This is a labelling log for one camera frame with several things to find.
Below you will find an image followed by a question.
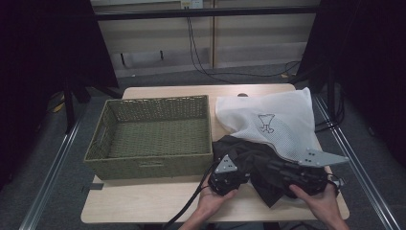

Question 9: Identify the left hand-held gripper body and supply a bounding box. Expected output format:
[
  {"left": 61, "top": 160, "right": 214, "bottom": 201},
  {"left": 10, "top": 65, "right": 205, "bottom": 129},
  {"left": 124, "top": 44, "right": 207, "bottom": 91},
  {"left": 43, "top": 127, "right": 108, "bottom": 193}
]
[{"left": 208, "top": 154, "right": 252, "bottom": 196}]

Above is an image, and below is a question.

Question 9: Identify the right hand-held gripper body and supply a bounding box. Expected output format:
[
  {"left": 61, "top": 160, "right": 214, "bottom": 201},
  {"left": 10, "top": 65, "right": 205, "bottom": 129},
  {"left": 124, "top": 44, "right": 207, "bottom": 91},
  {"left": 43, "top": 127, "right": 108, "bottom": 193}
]
[{"left": 288, "top": 147, "right": 350, "bottom": 196}]

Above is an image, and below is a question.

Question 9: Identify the black garment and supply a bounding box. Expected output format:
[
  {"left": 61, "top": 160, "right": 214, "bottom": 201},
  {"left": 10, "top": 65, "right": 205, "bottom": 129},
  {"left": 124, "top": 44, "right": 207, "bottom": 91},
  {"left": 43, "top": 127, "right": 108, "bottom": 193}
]
[{"left": 211, "top": 134, "right": 329, "bottom": 209}]

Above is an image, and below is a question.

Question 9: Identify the white mesh laundry bag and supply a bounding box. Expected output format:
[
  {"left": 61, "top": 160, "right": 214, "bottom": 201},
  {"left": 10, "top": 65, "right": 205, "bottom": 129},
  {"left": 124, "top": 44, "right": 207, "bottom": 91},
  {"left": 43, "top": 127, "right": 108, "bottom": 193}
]
[{"left": 214, "top": 86, "right": 324, "bottom": 163}]

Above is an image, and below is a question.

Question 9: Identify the green woven basket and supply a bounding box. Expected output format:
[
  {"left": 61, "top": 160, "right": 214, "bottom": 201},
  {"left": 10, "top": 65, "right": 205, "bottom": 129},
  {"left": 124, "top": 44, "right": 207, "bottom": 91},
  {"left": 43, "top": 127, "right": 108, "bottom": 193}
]
[{"left": 83, "top": 94, "right": 214, "bottom": 181}]

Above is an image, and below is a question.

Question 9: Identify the person's left hand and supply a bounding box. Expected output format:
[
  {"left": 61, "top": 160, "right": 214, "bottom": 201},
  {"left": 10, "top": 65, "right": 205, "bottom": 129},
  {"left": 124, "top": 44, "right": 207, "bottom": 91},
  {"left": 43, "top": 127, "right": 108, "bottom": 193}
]
[{"left": 195, "top": 185, "right": 238, "bottom": 221}]

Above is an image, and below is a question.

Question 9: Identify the person's right hand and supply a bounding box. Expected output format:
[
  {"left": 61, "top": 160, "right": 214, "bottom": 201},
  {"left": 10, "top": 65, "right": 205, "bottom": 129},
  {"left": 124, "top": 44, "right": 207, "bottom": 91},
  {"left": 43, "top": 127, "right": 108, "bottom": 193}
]
[{"left": 289, "top": 184, "right": 340, "bottom": 222}]

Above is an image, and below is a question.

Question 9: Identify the person's lap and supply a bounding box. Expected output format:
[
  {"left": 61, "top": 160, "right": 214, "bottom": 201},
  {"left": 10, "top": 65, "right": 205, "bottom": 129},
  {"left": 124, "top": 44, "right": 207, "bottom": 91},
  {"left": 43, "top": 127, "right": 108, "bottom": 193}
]
[{"left": 204, "top": 221, "right": 266, "bottom": 230}]

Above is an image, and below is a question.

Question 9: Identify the black stand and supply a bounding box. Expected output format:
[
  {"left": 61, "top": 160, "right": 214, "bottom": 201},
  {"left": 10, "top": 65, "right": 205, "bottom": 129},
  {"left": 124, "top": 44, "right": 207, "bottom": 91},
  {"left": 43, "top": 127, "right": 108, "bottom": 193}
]
[
  {"left": 288, "top": 61, "right": 340, "bottom": 123},
  {"left": 61, "top": 75, "right": 123, "bottom": 135}
]

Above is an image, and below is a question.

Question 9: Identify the black curtain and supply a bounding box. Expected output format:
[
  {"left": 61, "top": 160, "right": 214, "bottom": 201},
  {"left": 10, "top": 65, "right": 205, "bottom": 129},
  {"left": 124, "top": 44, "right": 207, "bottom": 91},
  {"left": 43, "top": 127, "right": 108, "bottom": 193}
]
[
  {"left": 300, "top": 0, "right": 406, "bottom": 169},
  {"left": 0, "top": 0, "right": 120, "bottom": 193}
]

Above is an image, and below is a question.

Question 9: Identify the black horizontal bar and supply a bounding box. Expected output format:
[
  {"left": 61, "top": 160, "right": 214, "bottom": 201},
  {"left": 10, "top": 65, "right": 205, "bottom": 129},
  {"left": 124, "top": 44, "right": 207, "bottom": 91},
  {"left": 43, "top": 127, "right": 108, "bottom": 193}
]
[{"left": 94, "top": 5, "right": 321, "bottom": 22}]

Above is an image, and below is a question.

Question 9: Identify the yellow tape piece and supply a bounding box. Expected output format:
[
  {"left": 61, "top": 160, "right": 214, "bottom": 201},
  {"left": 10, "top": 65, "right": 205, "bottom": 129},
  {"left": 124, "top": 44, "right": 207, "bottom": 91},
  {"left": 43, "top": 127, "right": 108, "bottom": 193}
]
[{"left": 52, "top": 101, "right": 67, "bottom": 114}]

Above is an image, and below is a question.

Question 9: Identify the right hand-held gripper cable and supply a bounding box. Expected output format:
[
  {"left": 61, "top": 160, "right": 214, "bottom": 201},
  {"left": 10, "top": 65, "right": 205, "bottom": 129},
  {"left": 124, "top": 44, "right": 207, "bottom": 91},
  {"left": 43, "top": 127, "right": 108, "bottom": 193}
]
[{"left": 327, "top": 173, "right": 345, "bottom": 195}]

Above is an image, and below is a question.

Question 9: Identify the hand-held gripper cable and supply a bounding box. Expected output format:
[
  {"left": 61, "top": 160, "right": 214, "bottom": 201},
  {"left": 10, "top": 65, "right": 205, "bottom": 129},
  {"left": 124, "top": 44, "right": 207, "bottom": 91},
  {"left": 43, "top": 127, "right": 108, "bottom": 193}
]
[
  {"left": 327, "top": 173, "right": 345, "bottom": 195},
  {"left": 162, "top": 163, "right": 218, "bottom": 230}
]

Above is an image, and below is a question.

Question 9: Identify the left hand-held gripper cable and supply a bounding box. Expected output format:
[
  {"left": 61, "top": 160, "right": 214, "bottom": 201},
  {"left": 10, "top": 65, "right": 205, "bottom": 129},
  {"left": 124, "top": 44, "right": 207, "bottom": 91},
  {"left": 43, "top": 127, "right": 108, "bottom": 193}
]
[{"left": 162, "top": 163, "right": 218, "bottom": 230}]

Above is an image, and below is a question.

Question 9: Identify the metal floor rail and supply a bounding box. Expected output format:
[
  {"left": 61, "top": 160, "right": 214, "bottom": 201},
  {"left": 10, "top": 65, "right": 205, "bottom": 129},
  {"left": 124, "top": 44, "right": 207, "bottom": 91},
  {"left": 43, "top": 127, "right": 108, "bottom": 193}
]
[
  {"left": 313, "top": 95, "right": 402, "bottom": 230},
  {"left": 18, "top": 118, "right": 84, "bottom": 230}
]

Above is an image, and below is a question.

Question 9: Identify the bundle of black cables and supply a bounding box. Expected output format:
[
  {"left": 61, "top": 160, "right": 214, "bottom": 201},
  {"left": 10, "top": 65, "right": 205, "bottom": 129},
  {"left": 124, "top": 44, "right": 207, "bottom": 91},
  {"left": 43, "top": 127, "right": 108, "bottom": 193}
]
[{"left": 311, "top": 89, "right": 347, "bottom": 134}]

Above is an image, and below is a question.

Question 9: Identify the black floor cable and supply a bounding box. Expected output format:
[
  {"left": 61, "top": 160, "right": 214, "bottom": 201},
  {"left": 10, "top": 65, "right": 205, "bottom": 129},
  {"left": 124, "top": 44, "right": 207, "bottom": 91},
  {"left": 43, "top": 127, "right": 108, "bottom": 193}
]
[{"left": 186, "top": 15, "right": 302, "bottom": 85}]

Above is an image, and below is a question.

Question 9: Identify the white wall socket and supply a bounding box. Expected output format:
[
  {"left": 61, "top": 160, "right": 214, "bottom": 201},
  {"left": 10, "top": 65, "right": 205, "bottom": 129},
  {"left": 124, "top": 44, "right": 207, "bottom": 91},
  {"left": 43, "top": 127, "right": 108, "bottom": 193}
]
[{"left": 180, "top": 0, "right": 205, "bottom": 10}]

